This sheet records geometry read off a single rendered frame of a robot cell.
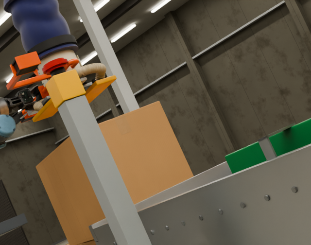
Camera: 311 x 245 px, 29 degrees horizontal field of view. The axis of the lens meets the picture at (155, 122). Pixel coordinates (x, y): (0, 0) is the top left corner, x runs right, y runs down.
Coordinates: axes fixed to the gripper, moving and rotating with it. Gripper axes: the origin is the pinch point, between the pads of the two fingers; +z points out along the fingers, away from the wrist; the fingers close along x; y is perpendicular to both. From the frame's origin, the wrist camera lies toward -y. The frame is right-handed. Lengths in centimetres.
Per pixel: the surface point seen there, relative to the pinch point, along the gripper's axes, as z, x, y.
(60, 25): 4.7, 18.0, 36.8
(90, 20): 173, 111, -247
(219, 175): 27, -67, 65
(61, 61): -43, -22, 127
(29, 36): -8.7, 18.4, 32.7
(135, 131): 6, -38, 56
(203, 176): 20, -65, 65
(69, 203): -17, -52, 20
